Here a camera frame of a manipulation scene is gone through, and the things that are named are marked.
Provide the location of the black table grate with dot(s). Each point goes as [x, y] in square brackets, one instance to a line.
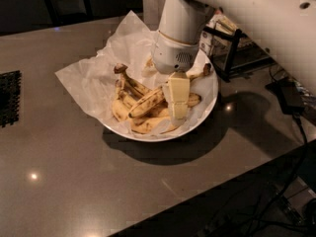
[10, 90]

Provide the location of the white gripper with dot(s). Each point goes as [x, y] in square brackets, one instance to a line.
[173, 57]

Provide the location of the black power adapter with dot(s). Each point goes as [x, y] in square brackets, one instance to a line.
[287, 95]

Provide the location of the left banana bunch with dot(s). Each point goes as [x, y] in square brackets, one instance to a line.
[130, 90]

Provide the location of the white round bowl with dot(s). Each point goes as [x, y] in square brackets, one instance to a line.
[133, 50]

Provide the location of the long top banana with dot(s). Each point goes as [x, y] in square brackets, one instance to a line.
[151, 100]

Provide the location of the white paper liner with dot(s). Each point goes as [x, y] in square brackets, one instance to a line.
[91, 82]

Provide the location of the spotted banana right middle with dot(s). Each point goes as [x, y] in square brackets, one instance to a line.
[194, 99]

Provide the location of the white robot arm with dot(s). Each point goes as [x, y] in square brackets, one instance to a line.
[284, 29]

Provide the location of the black wire condiment rack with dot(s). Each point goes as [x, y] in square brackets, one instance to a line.
[231, 52]

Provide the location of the dark chair background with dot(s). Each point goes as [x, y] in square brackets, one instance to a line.
[67, 12]

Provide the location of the front bottom banana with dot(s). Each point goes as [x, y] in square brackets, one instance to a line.
[147, 125]

